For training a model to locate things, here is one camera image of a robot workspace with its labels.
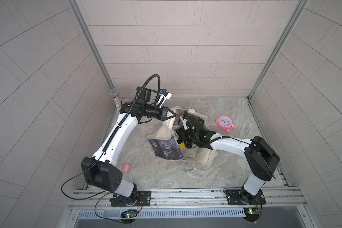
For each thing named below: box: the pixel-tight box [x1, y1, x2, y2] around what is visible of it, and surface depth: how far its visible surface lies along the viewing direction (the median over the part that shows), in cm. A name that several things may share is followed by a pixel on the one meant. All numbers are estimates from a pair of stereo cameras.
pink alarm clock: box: [215, 114, 236, 134], surface depth 101 cm
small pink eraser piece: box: [123, 163, 131, 173], surface depth 80 cm
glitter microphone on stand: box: [109, 88, 121, 114], surface depth 82 cm
